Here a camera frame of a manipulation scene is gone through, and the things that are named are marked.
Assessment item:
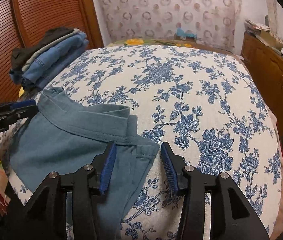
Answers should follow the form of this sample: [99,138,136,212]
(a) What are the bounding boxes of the teal blue shorts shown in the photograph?
[7,87,159,239]

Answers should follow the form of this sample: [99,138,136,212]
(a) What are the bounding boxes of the beige tied side curtain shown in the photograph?
[266,0,278,33]

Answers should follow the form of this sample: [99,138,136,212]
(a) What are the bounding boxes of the black folded pants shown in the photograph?
[11,27,74,70]

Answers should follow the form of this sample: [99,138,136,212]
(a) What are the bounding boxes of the blue floral white quilt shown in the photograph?
[0,45,281,233]

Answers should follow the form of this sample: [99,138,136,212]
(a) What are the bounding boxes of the stack of papers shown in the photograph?
[244,20,270,35]

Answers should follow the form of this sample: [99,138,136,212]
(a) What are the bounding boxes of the brown wooden cabinet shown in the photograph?
[242,32,283,146]

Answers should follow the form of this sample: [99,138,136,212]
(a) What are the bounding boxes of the blue folded jeans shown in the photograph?
[9,31,89,91]

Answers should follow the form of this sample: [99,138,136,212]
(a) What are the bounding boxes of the pink circle patterned curtain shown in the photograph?
[98,0,242,51]

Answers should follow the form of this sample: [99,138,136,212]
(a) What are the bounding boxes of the cardboard box on cabinet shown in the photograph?
[259,30,283,51]

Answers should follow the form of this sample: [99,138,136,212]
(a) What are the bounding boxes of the box with blue cloth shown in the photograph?
[174,28,197,42]

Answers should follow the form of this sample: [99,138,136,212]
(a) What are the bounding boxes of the brown louvered wardrobe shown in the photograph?
[0,0,104,103]

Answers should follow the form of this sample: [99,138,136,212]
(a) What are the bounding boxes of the grey folded garment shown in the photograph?
[22,28,80,73]

